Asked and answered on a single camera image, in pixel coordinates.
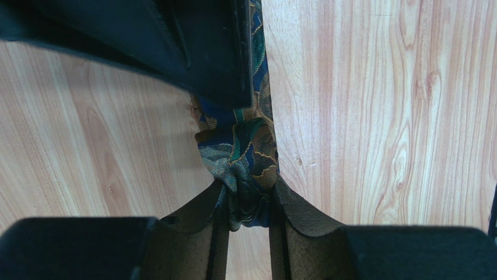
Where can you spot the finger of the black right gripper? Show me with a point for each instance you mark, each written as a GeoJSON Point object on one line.
{"type": "Point", "coordinates": [203, 47]}

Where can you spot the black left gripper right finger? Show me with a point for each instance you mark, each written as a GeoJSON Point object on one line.
{"type": "Point", "coordinates": [305, 243]}

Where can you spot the blue brown floral tie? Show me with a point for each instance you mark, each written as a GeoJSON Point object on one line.
{"type": "Point", "coordinates": [238, 147]}

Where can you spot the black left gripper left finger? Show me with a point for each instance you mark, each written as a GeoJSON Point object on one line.
{"type": "Point", "coordinates": [190, 243]}

